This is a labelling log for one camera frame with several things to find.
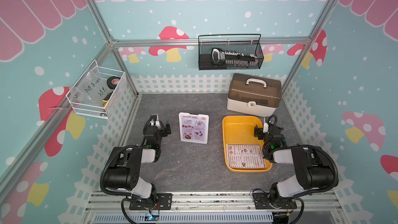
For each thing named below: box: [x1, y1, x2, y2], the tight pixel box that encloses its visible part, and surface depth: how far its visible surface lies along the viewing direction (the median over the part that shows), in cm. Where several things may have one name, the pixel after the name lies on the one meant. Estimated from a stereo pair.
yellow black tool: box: [102, 91, 114, 110], surface depth 66 cm
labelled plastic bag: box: [72, 66, 112, 107], surface depth 68 cm
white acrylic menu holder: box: [178, 112, 210, 145], surface depth 89 cm
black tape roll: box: [106, 76, 122, 90], surface depth 82 cm
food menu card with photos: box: [225, 144, 266, 168], surface depth 91 cm
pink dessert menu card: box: [181, 115, 207, 142], surface depth 89 cm
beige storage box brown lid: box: [226, 73, 282, 118], surface depth 99 cm
